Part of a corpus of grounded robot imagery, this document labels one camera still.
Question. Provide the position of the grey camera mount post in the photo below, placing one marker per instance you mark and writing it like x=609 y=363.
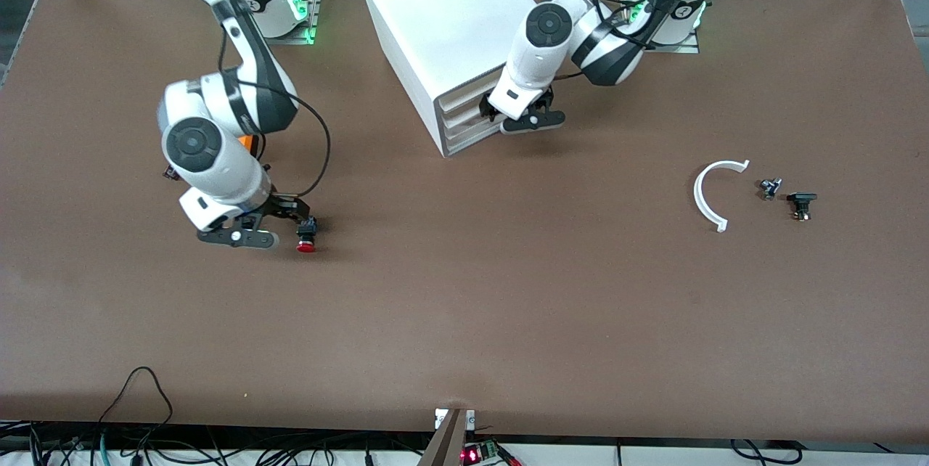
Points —
x=446 y=440

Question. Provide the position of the black flat-head switch part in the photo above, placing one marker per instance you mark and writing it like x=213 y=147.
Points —
x=801 y=199

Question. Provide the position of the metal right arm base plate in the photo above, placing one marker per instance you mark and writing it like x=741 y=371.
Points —
x=313 y=12

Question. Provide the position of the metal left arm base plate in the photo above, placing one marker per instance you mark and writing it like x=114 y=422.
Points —
x=686 y=48

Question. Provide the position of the white curved plastic arc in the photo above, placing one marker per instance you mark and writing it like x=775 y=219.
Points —
x=698 y=197

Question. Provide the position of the red cap push button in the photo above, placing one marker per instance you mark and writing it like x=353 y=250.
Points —
x=306 y=234

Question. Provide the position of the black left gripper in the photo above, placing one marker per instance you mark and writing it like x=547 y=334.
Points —
x=490 y=111

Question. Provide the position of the small black terminal block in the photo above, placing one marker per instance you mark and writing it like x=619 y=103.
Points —
x=169 y=173

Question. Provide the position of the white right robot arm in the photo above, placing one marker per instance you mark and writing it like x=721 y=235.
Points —
x=192 y=143

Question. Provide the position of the circuit board with red light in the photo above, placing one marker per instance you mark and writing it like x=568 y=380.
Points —
x=479 y=454

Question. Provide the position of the small black silver part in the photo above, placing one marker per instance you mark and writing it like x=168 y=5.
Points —
x=770 y=189

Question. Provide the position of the orange switch box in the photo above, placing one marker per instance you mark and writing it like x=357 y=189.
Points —
x=248 y=141

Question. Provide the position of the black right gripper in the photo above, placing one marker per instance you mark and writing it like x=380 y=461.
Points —
x=284 y=205

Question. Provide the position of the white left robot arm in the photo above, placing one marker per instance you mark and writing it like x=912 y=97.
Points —
x=548 y=27

